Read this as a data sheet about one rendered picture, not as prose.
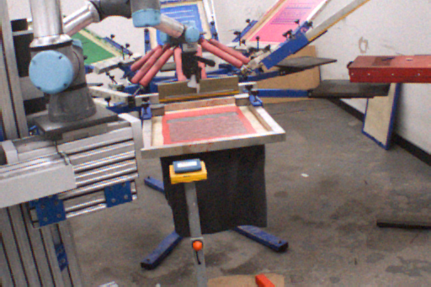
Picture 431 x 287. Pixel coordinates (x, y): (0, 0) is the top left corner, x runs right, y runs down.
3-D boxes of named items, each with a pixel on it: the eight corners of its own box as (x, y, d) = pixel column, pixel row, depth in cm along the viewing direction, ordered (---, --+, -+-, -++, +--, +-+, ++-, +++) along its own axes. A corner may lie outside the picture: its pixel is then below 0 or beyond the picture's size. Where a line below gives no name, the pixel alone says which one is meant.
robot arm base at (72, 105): (54, 125, 134) (49, 91, 131) (45, 116, 146) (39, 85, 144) (103, 114, 141) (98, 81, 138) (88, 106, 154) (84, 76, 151)
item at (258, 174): (270, 227, 219) (265, 137, 207) (172, 241, 215) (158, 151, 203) (268, 225, 222) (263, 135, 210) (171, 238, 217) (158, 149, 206)
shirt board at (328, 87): (391, 92, 302) (391, 79, 300) (387, 107, 267) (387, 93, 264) (204, 91, 356) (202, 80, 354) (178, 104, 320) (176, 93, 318)
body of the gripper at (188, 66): (182, 74, 250) (180, 51, 247) (199, 72, 251) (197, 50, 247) (183, 77, 242) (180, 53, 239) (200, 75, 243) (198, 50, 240)
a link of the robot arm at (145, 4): (162, 23, 133) (158, -15, 130) (162, 25, 123) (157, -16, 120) (134, 27, 133) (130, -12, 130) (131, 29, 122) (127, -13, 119)
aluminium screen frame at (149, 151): (285, 140, 199) (285, 132, 198) (141, 159, 194) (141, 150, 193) (250, 100, 275) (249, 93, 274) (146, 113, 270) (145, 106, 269)
